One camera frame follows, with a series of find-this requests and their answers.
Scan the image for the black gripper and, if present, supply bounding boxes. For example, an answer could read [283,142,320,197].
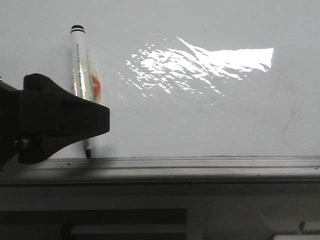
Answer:
[0,73,110,168]

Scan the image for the white black-tipped whiteboard marker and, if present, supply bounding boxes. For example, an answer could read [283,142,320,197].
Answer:
[69,24,93,159]

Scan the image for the white whiteboard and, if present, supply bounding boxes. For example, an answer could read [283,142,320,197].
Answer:
[0,0,320,184]

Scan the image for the white marker tray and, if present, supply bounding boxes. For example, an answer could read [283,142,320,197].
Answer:
[272,221,320,240]

